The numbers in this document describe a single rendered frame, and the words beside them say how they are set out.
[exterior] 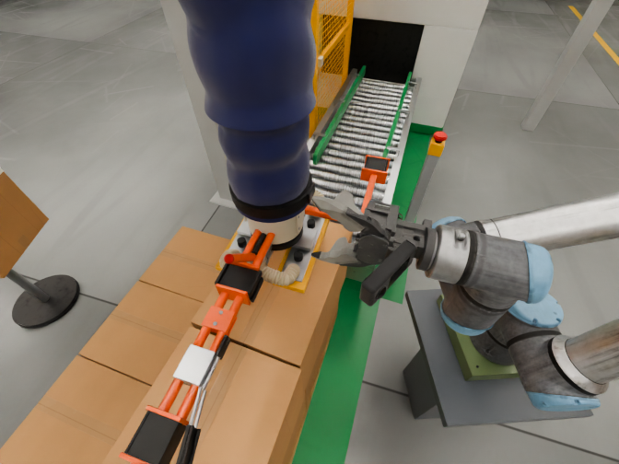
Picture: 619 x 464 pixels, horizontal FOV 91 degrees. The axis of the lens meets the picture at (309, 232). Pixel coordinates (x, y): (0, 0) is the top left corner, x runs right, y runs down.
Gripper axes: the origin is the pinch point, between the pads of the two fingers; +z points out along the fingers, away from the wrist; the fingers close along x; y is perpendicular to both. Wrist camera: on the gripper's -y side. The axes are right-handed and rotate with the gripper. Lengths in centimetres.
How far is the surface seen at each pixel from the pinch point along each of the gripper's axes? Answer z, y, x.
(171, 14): 120, 136, -11
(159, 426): 18.7, -32.0, -25.2
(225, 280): 21.8, -0.3, -25.8
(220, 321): 18.0, -10.4, -26.1
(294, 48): 8.9, 20.3, 21.2
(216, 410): 20, -24, -58
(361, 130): 15, 195, -97
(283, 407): 2, -17, -58
